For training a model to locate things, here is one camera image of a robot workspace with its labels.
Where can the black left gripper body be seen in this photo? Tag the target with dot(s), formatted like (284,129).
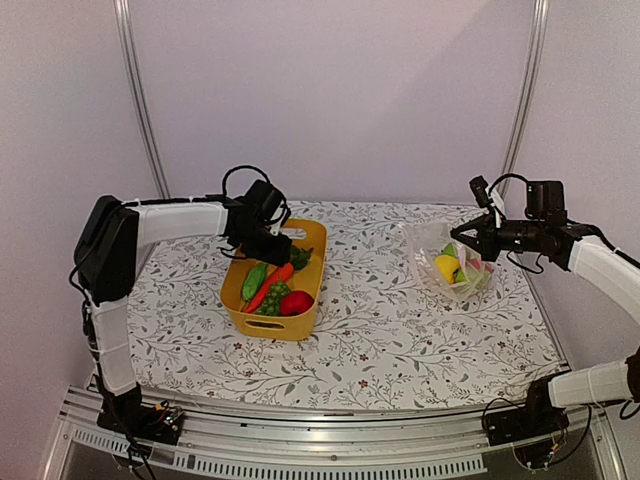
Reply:
(261,248)

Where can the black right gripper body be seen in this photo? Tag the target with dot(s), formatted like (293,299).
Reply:
(531,239)

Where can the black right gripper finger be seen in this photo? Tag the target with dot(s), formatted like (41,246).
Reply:
(477,224)
(469,238)

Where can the red apple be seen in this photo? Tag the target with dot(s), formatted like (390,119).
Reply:
(296,303)
(474,261)

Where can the green apple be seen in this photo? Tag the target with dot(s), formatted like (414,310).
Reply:
(477,279)
(449,250)

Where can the clear zip top bag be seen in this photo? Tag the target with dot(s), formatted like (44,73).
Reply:
(425,242)

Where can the yellow lemon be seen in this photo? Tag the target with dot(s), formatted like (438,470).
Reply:
(448,267)

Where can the green cucumber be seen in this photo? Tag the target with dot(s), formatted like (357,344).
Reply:
(254,281)

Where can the orange carrot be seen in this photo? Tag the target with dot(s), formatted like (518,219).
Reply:
(299,258)

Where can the yellow plastic basket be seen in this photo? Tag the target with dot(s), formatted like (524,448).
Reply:
(309,280)

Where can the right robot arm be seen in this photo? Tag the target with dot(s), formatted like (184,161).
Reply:
(581,250)

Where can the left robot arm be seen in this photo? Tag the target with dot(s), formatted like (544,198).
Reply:
(117,232)

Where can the green grape bunch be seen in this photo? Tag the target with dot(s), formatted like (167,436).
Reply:
(271,304)

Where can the floral table mat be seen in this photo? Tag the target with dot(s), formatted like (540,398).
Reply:
(380,340)

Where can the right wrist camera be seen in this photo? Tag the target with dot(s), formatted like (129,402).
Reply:
(488,198)

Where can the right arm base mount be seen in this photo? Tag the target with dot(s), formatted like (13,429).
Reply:
(505,422)

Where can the front aluminium rail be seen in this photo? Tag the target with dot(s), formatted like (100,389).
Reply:
(235,440)

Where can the right aluminium frame post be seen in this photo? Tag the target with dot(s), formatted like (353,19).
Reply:
(527,90)

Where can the aluminium frame post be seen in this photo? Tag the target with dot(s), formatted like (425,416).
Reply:
(133,73)
(527,90)

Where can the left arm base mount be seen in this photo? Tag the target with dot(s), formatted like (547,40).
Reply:
(126,414)

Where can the left aluminium frame post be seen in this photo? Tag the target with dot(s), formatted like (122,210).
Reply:
(133,73)

